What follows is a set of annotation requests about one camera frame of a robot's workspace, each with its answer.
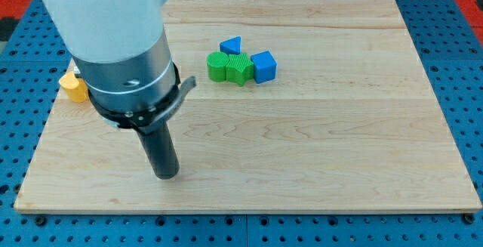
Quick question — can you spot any black clamp ring with lever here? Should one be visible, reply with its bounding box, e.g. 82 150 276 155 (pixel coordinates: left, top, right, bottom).
88 63 197 134

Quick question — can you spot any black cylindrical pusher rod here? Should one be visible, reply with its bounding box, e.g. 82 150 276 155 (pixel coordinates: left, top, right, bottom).
137 122 180 180

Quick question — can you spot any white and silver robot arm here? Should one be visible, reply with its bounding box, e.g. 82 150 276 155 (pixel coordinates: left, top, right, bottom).
42 0 196 179

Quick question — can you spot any yellow block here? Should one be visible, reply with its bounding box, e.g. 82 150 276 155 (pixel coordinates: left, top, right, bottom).
58 71 88 103

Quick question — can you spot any green cylinder block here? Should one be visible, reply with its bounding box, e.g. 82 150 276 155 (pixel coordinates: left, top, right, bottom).
207 51 229 82

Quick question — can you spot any green star block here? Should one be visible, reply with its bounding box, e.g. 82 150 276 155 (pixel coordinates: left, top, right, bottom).
226 53 254 86

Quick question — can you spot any blue triangle block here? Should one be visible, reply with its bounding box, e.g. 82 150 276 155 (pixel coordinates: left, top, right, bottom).
219 36 242 54

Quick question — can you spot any blue cube block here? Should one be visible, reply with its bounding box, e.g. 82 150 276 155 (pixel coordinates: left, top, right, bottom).
251 51 277 84

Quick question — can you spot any wooden board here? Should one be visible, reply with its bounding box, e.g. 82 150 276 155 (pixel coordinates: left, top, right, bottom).
14 0 481 215

